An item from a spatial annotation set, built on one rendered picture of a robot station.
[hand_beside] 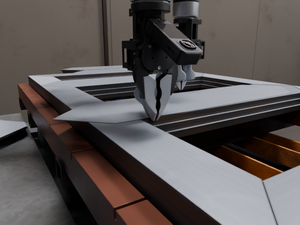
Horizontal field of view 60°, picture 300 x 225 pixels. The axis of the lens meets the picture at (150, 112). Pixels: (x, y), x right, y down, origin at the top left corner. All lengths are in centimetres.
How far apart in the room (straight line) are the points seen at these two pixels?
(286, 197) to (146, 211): 14
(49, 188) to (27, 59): 260
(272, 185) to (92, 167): 24
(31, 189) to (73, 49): 265
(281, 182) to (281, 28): 478
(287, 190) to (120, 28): 317
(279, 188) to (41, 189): 51
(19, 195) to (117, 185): 35
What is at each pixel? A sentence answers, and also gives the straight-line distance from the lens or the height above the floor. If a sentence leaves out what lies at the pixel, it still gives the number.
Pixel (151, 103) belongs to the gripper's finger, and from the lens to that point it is 48.
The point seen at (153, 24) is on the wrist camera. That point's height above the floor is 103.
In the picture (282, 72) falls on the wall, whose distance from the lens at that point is 520.
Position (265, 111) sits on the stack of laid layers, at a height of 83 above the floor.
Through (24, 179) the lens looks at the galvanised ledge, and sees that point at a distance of 72.
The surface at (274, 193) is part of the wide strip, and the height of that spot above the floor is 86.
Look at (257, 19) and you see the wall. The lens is 465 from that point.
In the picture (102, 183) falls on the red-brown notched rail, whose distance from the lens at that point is 36.
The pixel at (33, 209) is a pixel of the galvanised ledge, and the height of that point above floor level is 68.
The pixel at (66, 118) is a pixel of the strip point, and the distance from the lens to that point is 52.
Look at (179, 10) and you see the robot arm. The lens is 79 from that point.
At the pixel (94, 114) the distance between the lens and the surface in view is 53.
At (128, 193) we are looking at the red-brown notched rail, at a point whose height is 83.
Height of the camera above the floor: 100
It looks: 15 degrees down
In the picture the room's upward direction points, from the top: straight up
